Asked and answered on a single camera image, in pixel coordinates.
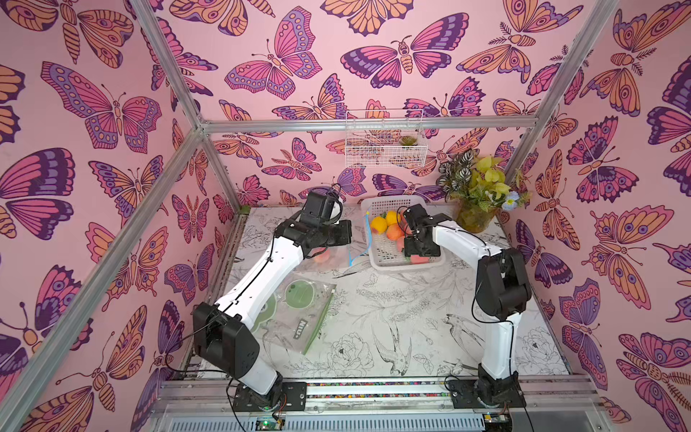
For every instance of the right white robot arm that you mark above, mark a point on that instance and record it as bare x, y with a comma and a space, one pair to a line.
501, 292

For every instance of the white wire wall basket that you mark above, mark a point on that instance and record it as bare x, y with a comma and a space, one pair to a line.
385, 142

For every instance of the yellow peach left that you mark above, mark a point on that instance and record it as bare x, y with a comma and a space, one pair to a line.
379, 225

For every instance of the clear green-zipper zip-top bag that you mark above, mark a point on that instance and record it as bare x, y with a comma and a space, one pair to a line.
295, 312

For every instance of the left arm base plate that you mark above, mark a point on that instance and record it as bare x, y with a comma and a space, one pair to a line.
284, 396

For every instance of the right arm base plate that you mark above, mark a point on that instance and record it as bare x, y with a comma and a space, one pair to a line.
485, 394

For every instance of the clear blue-zipper zip-top bag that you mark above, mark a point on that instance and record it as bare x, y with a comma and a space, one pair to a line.
349, 259

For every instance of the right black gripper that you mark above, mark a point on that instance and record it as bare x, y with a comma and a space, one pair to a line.
413, 244

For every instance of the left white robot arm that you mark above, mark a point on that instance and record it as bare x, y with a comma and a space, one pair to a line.
222, 331

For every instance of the yellow peach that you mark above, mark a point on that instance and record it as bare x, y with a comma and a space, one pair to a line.
392, 218
379, 225

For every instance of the yellow peach right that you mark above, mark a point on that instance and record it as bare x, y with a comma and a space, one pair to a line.
392, 218

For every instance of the pink peach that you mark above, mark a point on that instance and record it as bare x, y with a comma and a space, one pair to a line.
418, 260
321, 255

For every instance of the orange-red peach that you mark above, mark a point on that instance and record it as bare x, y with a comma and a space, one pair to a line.
394, 232

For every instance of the aluminium frame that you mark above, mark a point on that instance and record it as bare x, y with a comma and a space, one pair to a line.
34, 380

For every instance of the potted artificial plant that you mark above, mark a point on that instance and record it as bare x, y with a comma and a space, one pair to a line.
480, 188

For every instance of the pink plastic basket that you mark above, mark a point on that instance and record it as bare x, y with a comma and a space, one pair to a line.
383, 252

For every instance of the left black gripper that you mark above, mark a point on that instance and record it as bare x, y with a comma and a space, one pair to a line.
345, 229

